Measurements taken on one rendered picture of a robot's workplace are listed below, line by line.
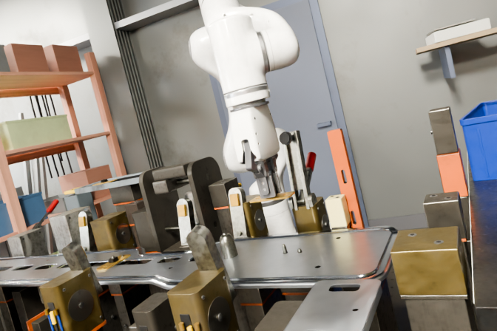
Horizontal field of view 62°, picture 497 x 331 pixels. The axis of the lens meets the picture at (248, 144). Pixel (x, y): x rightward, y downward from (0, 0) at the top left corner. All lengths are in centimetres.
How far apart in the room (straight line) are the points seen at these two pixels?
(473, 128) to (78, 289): 85
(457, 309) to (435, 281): 4
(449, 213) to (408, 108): 300
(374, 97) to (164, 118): 205
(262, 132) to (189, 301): 31
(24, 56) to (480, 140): 352
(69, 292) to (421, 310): 64
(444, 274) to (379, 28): 321
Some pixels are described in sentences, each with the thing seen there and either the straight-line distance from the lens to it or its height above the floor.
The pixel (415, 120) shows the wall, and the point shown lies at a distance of 368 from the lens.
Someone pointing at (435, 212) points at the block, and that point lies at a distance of 70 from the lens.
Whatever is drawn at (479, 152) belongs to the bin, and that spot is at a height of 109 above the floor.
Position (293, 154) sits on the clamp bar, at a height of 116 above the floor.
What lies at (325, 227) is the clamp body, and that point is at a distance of 96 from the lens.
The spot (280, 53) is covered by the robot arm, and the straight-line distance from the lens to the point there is 76.
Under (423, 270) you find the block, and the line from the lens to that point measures 59.
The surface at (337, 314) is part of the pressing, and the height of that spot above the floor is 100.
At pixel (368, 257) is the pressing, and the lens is 74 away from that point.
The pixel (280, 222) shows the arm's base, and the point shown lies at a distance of 140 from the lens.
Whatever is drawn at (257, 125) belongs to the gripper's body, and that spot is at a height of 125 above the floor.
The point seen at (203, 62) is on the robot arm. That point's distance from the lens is 120.
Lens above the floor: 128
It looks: 4 degrees down
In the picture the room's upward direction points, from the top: 14 degrees counter-clockwise
